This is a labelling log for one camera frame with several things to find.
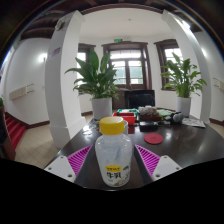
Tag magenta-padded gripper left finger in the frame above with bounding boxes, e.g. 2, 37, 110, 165
43, 144, 94, 188

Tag dark box with small jars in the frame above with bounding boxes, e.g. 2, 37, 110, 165
137, 105, 162, 122

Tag flat round red coaster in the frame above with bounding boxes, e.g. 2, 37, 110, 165
143, 132, 165, 145

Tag red plastic tray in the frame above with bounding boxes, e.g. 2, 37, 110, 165
112, 111, 137, 126

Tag green cloth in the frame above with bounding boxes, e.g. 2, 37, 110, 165
156, 108, 174, 118

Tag grey and black headphones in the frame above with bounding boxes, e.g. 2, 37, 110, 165
170, 111, 185, 125

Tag wide dark wood framed window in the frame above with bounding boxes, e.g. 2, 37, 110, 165
153, 39, 184, 91

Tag black chair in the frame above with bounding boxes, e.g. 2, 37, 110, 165
124, 89, 156, 109

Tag printed paper leaflet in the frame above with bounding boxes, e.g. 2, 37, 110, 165
181, 117, 207, 129

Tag red carpeted stairs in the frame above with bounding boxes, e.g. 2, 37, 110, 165
4, 111, 27, 149

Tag small black box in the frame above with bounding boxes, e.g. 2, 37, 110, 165
139, 120, 159, 132

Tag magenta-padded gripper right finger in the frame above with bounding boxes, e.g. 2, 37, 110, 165
134, 143, 184, 185

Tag tall plant in white pot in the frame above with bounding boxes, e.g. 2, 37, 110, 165
160, 52, 208, 118

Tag bushy plant in white pot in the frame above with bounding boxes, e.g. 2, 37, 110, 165
64, 49, 126, 121

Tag narrow dark wood framed window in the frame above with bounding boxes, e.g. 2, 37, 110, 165
77, 43, 97, 80

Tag green plastic basket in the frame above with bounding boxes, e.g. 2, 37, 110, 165
116, 108, 138, 116

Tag clear bottle with yellow cap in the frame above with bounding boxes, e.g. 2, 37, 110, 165
94, 116, 134, 188

